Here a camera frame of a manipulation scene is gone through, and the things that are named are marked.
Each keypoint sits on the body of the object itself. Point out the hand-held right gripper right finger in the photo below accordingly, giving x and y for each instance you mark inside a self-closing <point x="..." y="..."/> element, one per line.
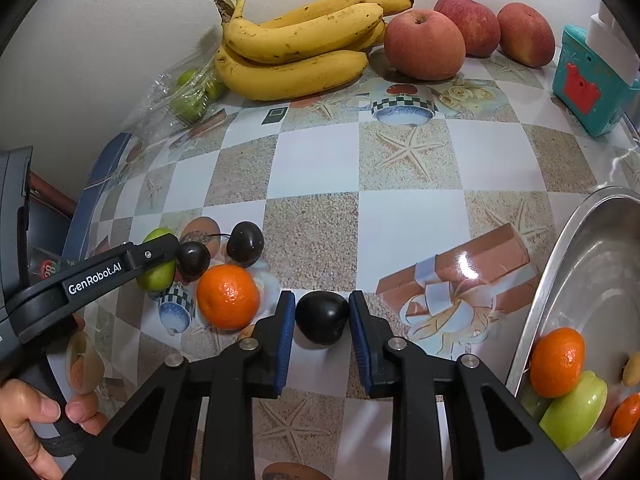
<point x="362" y="345"/>

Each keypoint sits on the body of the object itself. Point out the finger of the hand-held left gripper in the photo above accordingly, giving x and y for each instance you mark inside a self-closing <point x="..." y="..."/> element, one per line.
<point x="155" y="255"/>

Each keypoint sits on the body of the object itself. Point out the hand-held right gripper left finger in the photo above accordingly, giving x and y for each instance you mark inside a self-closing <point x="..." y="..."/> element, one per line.
<point x="285" y="340"/>

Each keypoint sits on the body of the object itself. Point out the dark purple plum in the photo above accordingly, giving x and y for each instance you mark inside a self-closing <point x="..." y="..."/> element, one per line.
<point x="245" y="245"/>
<point x="321" y="317"/>
<point x="195" y="260"/>

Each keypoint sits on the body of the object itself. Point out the orange mandarin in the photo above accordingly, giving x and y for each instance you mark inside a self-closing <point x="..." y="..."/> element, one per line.
<point x="557" y="360"/>
<point x="627" y="415"/>
<point x="227" y="297"/>

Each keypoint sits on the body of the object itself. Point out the stainless steel bowl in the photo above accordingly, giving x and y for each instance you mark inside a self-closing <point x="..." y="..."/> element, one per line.
<point x="595" y="270"/>

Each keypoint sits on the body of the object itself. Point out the person's left hand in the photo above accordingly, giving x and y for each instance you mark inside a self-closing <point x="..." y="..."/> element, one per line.
<point x="22" y="410"/>

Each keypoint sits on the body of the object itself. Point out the glass mug with red label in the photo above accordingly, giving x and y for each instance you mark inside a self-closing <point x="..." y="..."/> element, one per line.
<point x="47" y="267"/>

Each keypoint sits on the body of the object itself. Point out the clear bag of green fruit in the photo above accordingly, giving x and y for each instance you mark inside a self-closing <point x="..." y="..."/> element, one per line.
<point x="192" y="102"/>

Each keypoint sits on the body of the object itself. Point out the printed checkered tablecloth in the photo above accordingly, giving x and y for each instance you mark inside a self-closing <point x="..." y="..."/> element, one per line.
<point x="320" y="160"/>

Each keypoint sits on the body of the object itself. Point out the yellow banana bunch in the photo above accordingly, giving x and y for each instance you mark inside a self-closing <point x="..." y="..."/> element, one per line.
<point x="290" y="75"/>

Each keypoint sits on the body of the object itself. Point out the red apple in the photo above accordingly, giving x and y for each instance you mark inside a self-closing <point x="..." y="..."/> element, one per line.
<point x="527" y="35"/>
<point x="472" y="22"/>
<point x="425" y="45"/>

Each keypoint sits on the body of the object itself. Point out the teal toy box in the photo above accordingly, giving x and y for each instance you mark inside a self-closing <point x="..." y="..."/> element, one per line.
<point x="585" y="85"/>

